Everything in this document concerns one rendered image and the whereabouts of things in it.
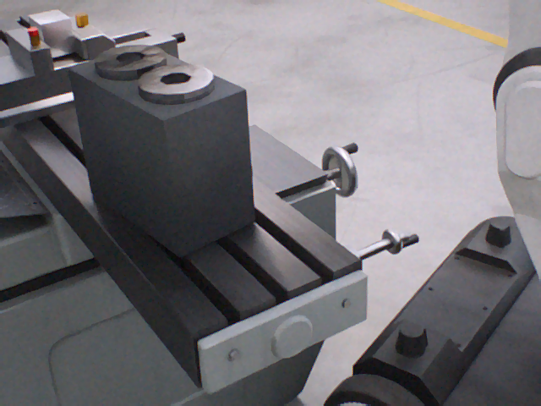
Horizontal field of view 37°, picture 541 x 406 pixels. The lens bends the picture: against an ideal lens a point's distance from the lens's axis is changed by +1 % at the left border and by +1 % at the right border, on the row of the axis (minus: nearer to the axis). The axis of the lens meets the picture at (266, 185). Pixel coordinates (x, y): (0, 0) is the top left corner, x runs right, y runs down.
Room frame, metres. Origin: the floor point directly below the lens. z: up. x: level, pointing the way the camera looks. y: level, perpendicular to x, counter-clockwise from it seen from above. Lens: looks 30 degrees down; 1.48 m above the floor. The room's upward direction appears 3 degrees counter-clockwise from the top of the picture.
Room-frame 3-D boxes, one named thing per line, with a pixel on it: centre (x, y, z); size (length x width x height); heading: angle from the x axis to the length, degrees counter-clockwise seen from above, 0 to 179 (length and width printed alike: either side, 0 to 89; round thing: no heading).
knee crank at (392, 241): (1.41, -0.23, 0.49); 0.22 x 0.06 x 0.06; 120
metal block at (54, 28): (1.34, 0.35, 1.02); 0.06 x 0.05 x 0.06; 32
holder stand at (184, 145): (0.93, 0.13, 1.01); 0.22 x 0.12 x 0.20; 38
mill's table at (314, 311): (1.24, 0.29, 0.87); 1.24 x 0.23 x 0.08; 30
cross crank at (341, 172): (1.51, -0.13, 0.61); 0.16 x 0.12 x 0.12; 120
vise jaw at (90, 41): (1.37, 0.30, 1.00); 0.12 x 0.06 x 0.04; 32
